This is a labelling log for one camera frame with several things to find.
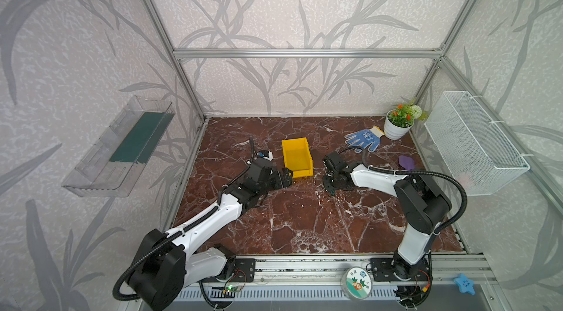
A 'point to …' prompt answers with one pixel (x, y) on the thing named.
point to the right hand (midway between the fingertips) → (327, 182)
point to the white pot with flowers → (399, 121)
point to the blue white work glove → (363, 138)
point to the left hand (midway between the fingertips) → (285, 175)
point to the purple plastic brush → (407, 162)
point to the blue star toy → (465, 284)
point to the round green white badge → (356, 283)
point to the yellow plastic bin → (297, 157)
